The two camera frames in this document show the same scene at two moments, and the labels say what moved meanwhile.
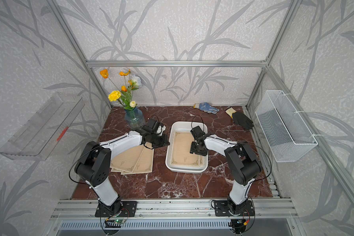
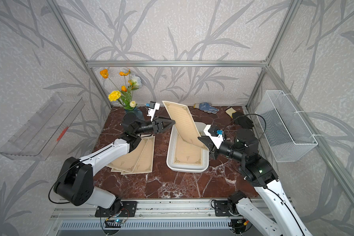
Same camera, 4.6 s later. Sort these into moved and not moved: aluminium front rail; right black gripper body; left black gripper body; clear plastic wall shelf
Moved: right black gripper body; left black gripper body
Not moved: aluminium front rail; clear plastic wall shelf
